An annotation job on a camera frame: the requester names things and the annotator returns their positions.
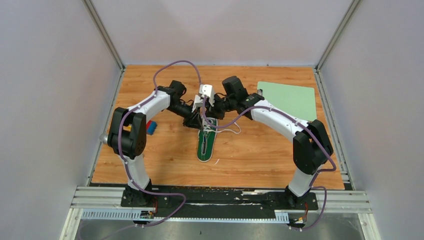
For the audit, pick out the green canvas sneaker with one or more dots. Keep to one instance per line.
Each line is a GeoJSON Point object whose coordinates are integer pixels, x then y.
{"type": "Point", "coordinates": [206, 140]}

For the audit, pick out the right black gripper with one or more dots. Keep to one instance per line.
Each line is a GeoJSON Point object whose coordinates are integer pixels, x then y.
{"type": "Point", "coordinates": [212, 110]}

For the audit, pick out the white shoelace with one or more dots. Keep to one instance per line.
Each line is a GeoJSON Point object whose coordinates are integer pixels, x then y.
{"type": "Point", "coordinates": [222, 129]}

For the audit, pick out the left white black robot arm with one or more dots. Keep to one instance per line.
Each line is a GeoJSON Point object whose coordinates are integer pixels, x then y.
{"type": "Point", "coordinates": [138, 191]}

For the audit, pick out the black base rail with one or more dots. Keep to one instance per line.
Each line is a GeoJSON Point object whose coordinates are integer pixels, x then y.
{"type": "Point", "coordinates": [216, 205]}

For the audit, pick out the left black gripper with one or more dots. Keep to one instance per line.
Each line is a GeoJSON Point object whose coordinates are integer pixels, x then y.
{"type": "Point", "coordinates": [194, 120]}

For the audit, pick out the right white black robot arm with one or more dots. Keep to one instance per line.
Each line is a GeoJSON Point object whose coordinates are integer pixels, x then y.
{"type": "Point", "coordinates": [311, 145]}

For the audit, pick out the silver microphone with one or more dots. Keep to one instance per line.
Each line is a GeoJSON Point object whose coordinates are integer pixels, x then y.
{"type": "Point", "coordinates": [104, 138]}

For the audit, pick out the blue yellow toy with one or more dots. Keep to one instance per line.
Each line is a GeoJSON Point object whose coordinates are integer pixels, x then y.
{"type": "Point", "coordinates": [150, 127]}

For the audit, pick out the light green clipboard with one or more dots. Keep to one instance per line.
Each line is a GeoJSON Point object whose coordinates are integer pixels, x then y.
{"type": "Point", "coordinates": [298, 101]}

